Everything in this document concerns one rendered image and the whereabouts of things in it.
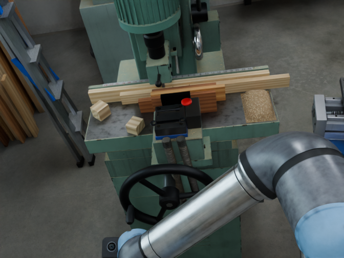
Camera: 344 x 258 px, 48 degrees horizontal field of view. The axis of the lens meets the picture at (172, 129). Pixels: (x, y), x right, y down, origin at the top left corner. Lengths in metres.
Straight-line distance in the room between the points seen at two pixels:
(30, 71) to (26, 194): 0.78
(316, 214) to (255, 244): 1.44
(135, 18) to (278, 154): 0.59
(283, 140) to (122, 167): 0.79
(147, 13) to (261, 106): 0.44
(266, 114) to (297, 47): 1.97
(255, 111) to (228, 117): 0.09
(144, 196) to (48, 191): 1.06
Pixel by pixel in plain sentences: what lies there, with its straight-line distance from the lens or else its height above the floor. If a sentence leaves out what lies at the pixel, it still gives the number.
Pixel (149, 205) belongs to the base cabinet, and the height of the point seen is 0.53.
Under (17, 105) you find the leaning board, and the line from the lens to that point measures 2.61.
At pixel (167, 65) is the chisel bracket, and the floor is 1.06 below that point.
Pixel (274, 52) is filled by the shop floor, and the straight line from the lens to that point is 3.08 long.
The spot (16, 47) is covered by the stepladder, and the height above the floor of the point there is 0.85.
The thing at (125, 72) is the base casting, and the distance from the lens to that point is 1.65.
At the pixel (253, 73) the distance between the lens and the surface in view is 1.30.
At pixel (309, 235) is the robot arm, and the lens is 0.55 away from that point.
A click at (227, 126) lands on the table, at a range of 1.19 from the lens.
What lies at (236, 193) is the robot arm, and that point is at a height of 1.19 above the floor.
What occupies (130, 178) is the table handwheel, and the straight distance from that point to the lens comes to 1.07.
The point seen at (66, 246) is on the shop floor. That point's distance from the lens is 2.15.
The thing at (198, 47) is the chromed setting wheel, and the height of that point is 1.04.
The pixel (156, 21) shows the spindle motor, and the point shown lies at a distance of 1.06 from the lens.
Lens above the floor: 1.73
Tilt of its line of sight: 44 degrees down
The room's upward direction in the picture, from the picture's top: 11 degrees counter-clockwise
